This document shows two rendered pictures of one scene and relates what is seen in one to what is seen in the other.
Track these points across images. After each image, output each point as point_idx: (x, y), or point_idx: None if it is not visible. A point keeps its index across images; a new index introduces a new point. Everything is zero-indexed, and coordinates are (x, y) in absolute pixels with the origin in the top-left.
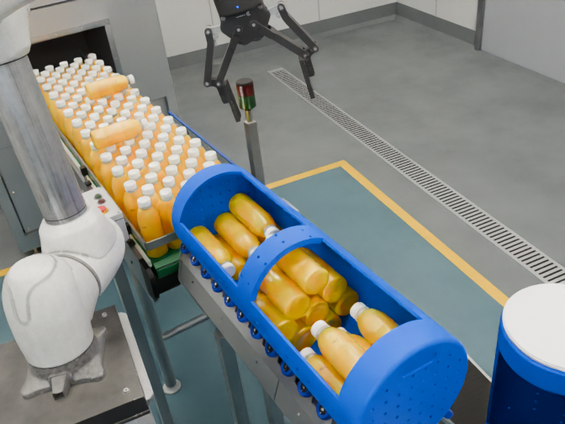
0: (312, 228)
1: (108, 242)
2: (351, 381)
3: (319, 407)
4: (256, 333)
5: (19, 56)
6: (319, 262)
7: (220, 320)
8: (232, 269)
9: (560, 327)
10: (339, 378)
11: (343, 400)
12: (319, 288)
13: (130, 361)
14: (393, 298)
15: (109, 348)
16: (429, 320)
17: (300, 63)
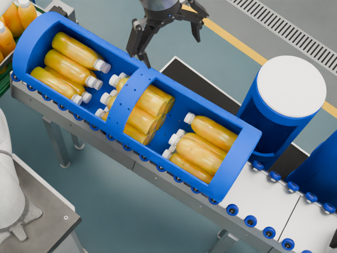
0: (144, 69)
1: (2, 124)
2: (217, 178)
3: (176, 176)
4: (112, 137)
5: None
6: (152, 89)
7: (69, 125)
8: (80, 100)
9: (289, 89)
10: (196, 167)
11: (212, 187)
12: (161, 110)
13: (52, 195)
14: (220, 115)
15: (29, 190)
16: (245, 126)
17: (196, 27)
